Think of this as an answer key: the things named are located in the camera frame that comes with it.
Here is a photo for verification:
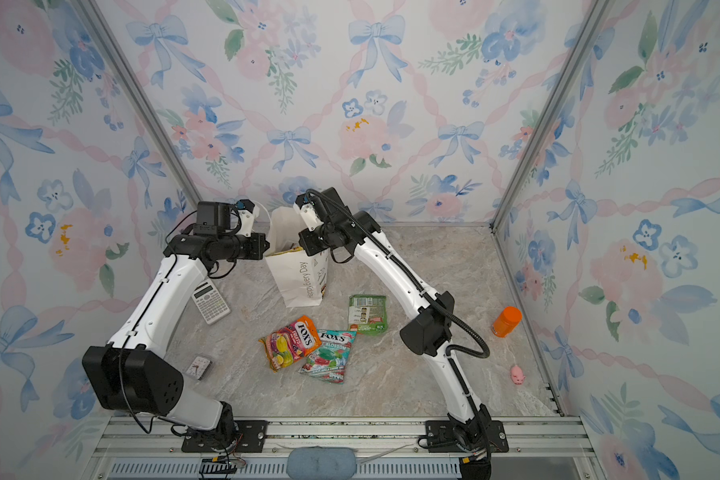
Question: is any white paper gift bag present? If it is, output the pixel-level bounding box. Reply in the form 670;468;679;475
264;207;328;308

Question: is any green back-side snack bag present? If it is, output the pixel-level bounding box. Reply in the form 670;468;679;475
348;294;388;335

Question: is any orange Fox's candy bag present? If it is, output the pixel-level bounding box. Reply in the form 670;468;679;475
259;316;322;372

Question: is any teal red Fox's candy bag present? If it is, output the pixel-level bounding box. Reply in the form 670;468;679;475
299;330;357;384

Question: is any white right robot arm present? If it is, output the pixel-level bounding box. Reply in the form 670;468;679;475
294;188;499;455

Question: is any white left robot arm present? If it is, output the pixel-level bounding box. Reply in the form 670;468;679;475
82;233;269;451

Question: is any white calculator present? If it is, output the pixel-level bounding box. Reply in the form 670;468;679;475
192;279;231;325

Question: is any small card box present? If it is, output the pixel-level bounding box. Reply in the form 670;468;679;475
186;355;212;380

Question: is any orange bottle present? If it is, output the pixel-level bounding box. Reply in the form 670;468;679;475
491;306;523;338

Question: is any pink small toy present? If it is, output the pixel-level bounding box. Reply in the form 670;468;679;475
510;365;526;385

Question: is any grey blue cushion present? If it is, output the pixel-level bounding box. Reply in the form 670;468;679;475
286;446;357;480

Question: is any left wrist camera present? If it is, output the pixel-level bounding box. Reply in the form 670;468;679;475
235;199;259;237

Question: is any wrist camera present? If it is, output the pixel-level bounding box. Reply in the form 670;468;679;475
235;199;259;237
293;193;323;231

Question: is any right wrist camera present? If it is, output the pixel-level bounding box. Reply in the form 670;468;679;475
293;193;323;231

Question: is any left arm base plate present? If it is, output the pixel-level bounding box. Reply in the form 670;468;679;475
181;419;269;454

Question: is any aluminium rail frame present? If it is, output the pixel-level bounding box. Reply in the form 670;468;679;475
81;416;605;479

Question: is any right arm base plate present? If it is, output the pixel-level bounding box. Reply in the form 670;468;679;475
420;419;510;455

